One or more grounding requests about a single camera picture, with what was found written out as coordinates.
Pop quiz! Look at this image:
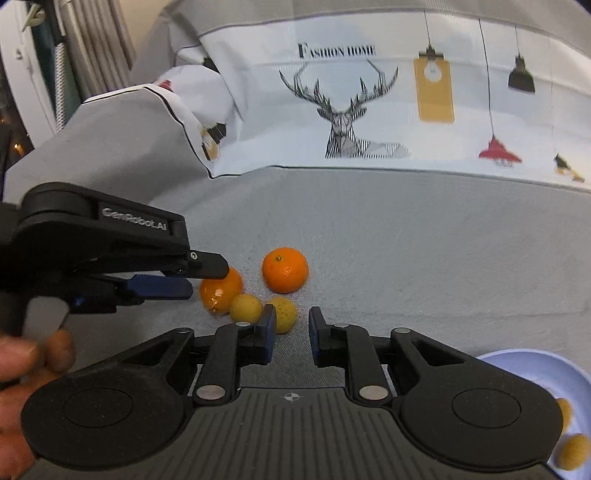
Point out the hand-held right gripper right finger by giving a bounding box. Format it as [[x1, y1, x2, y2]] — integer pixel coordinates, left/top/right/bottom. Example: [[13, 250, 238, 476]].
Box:
[[308, 306, 472, 407]]

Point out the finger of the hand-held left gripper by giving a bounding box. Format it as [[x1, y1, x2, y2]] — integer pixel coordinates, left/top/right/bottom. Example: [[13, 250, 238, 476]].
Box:
[[68, 274, 194, 315], [175, 250, 230, 280]]

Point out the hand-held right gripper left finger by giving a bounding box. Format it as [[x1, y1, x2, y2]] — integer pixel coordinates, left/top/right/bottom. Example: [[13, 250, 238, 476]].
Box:
[[115, 305, 278, 407]]

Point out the blue plate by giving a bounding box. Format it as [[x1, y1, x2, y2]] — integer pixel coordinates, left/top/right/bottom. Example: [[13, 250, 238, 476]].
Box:
[[475, 349, 591, 472]]

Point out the person's left hand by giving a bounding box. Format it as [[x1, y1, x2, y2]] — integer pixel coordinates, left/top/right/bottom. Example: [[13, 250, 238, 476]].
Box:
[[0, 329, 77, 480]]

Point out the large orange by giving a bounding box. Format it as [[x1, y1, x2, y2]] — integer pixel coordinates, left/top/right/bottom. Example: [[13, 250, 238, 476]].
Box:
[[262, 247, 309, 294]]

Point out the grey pillow with printed border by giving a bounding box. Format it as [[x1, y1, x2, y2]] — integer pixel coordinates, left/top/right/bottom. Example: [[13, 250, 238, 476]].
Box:
[[4, 44, 236, 222]]

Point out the grey bed sheet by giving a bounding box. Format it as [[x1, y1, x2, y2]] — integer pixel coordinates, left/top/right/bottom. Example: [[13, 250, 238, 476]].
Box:
[[0, 166, 591, 407]]

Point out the teal striped cloth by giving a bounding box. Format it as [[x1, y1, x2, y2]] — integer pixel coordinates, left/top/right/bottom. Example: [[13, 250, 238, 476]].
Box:
[[51, 39, 82, 132]]

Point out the grey curtain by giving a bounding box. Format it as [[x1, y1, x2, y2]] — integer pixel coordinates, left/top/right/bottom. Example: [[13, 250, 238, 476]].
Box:
[[60, 0, 136, 101]]

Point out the deer-print grey duvet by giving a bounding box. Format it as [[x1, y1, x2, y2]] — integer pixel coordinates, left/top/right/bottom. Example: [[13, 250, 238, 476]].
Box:
[[131, 0, 591, 192]]

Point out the white window frame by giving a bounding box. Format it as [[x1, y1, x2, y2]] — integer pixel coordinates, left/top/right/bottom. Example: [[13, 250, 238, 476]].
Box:
[[0, 0, 63, 149]]

